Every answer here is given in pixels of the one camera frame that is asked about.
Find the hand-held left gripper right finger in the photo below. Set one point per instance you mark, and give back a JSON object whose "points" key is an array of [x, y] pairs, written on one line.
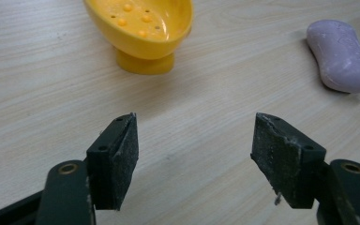
{"points": [[281, 162]]}

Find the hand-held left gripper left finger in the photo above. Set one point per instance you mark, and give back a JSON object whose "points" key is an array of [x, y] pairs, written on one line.
{"points": [[112, 165]]}

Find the purple soap bar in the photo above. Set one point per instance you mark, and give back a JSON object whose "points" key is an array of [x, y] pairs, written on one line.
{"points": [[340, 56]]}

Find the yellow soap dish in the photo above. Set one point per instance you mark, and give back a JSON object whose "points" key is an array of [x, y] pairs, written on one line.
{"points": [[143, 40]]}

